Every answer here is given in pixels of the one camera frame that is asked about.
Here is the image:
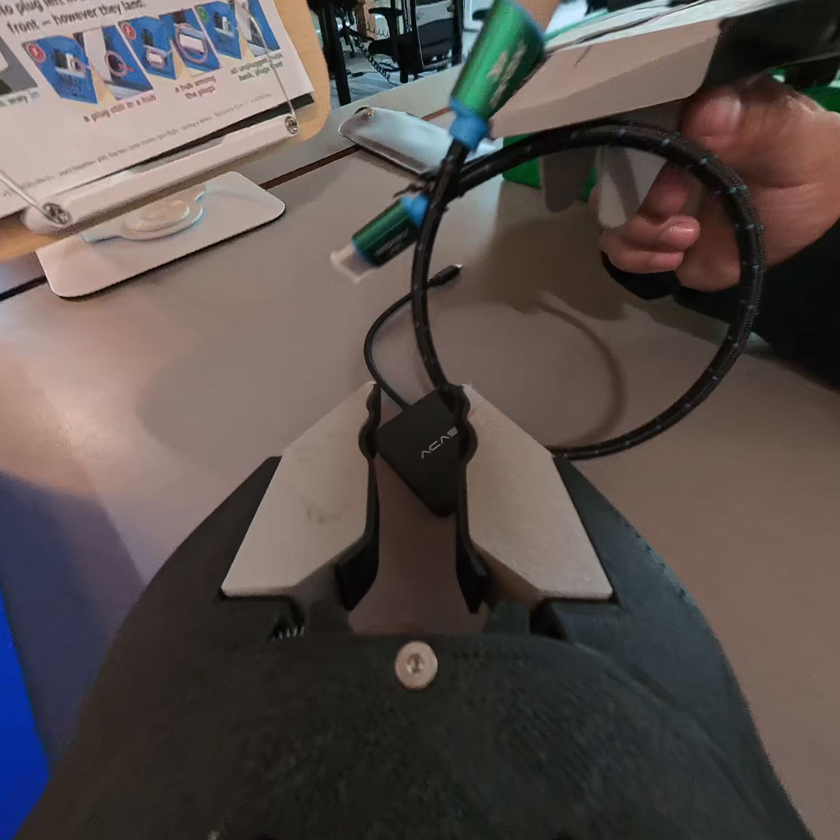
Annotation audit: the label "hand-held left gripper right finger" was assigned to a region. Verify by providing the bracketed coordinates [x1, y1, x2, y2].
[455, 384, 614, 614]

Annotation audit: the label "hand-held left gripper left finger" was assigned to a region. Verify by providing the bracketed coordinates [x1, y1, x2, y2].
[222, 382, 382, 608]

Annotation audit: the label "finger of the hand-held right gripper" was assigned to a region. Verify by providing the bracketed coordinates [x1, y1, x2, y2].
[489, 16, 723, 139]
[541, 0, 782, 50]

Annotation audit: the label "thin black hub cable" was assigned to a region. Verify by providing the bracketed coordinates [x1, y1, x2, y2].
[363, 264, 464, 408]

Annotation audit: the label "braided usb cable green plugs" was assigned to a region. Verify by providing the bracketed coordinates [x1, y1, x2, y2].
[330, 0, 765, 460]

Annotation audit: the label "person's right forearm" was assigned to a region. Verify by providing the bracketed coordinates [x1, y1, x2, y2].
[682, 223, 840, 388]

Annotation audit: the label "person's right hand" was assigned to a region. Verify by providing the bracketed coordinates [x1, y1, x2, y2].
[600, 82, 840, 293]

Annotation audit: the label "green plastic bin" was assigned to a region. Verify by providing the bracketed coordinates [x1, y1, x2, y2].
[502, 59, 840, 201]

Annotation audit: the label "black office chair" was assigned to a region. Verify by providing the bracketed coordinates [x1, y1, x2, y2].
[367, 0, 463, 83]

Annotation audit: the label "silver foil pouch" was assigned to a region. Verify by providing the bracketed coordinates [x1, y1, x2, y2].
[338, 105, 500, 175]

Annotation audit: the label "wooden document board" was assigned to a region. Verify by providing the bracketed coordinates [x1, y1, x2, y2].
[0, 0, 332, 263]

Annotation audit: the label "blue plastic bin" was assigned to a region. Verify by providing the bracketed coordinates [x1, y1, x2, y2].
[0, 472, 142, 840]

